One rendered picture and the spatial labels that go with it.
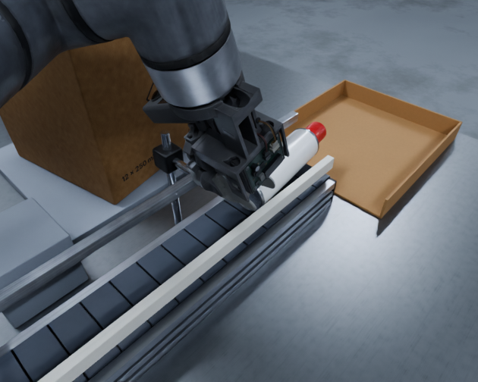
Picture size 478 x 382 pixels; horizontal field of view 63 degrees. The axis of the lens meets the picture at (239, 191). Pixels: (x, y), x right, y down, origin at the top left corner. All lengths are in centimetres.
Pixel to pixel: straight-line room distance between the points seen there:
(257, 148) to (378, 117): 55
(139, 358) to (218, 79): 29
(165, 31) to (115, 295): 31
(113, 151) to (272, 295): 30
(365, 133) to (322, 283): 38
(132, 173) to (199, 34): 37
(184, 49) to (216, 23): 3
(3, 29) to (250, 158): 21
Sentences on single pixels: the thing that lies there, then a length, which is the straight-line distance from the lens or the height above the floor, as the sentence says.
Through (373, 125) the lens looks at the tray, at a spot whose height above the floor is 83.
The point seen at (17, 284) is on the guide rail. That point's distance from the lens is 42.
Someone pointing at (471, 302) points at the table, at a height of 83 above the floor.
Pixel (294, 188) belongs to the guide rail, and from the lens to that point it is 53.
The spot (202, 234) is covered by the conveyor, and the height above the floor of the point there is 88.
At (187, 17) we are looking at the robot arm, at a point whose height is 118.
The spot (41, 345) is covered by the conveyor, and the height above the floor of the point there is 88.
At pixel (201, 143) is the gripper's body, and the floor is 104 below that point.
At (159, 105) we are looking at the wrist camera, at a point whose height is 106.
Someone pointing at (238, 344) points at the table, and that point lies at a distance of 49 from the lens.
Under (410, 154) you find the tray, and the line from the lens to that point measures 79.
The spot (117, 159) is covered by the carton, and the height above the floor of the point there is 92.
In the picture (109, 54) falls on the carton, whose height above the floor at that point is 107.
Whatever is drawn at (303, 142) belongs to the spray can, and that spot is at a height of 93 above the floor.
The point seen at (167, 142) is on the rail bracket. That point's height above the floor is 98.
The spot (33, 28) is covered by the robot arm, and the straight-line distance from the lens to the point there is 28.
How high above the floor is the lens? 127
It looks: 42 degrees down
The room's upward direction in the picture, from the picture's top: straight up
